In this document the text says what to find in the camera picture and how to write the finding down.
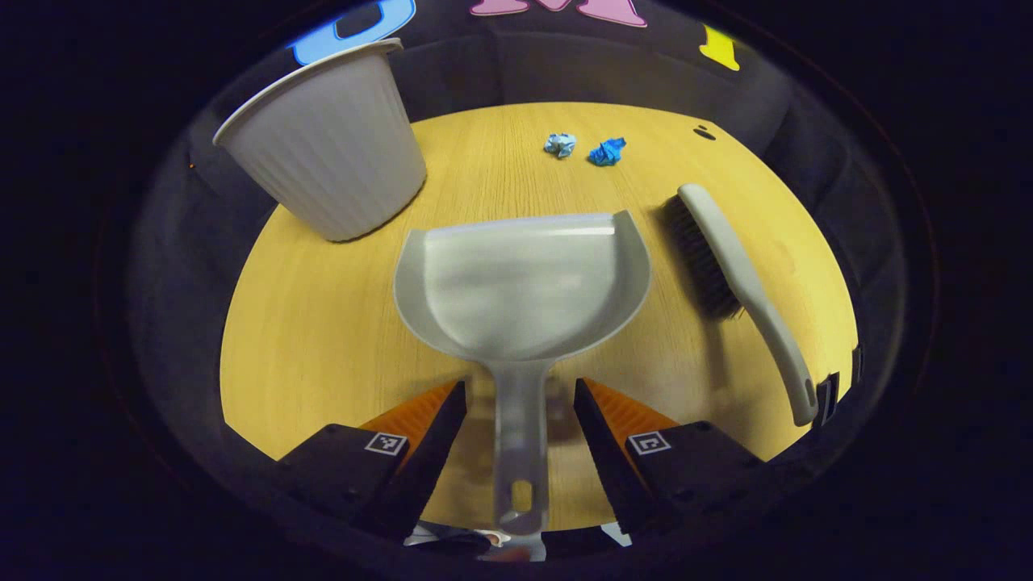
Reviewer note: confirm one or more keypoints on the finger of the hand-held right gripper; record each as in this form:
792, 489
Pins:
858, 365
826, 399

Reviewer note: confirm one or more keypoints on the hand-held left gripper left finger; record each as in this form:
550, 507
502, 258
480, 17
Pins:
436, 452

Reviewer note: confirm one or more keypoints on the small grey broom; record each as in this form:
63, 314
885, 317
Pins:
742, 266

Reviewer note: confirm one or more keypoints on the grey ribbed garbage bin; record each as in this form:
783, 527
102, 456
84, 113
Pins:
331, 153

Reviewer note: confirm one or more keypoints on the light blue paper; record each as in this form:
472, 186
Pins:
559, 145

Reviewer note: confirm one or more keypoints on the grey plastic dustpan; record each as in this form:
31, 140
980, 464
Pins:
516, 282

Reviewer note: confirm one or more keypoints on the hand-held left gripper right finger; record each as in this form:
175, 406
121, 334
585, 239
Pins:
605, 452

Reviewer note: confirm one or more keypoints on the dark blue paper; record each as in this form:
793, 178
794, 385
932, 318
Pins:
607, 152

